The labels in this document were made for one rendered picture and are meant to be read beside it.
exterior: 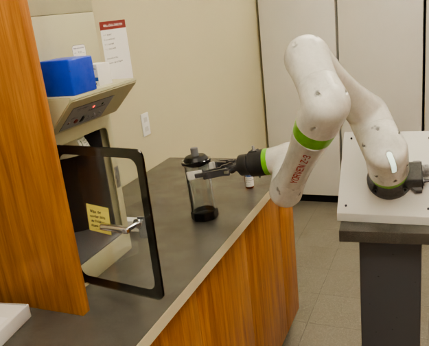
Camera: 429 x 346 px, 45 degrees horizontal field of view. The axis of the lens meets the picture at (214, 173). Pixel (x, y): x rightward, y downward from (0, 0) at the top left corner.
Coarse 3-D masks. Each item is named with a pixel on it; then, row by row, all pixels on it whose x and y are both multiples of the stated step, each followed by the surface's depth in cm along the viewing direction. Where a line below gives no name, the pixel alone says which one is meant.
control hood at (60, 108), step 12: (108, 84) 146; (120, 84) 148; (132, 84) 156; (72, 96) 131; (84, 96) 134; (96, 96) 139; (108, 96) 147; (120, 96) 155; (60, 108) 130; (72, 108) 133; (108, 108) 155; (60, 120) 132; (60, 132) 139
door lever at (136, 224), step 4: (136, 220) 128; (100, 224) 128; (104, 224) 128; (108, 224) 127; (112, 224) 127; (116, 224) 127; (132, 224) 127; (136, 224) 127; (140, 224) 128; (100, 228) 128; (104, 228) 128; (108, 228) 127; (112, 228) 126; (116, 228) 126; (120, 228) 125; (124, 228) 124; (128, 228) 125; (132, 228) 126; (116, 232) 126; (120, 232) 125; (124, 232) 124; (128, 232) 125
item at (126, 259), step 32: (64, 160) 135; (96, 160) 129; (128, 160) 123; (96, 192) 133; (128, 192) 127; (128, 224) 130; (96, 256) 140; (128, 256) 134; (128, 288) 138; (160, 288) 132
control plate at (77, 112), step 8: (112, 96) 149; (88, 104) 139; (96, 104) 144; (104, 104) 149; (72, 112) 134; (80, 112) 139; (88, 112) 143; (96, 112) 148; (72, 120) 138; (88, 120) 148; (64, 128) 138
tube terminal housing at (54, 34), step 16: (48, 16) 137; (64, 16) 143; (80, 16) 149; (48, 32) 137; (64, 32) 143; (80, 32) 149; (96, 32) 156; (48, 48) 137; (64, 48) 143; (96, 48) 156; (80, 128) 150; (96, 128) 157; (112, 128) 165; (112, 144) 165
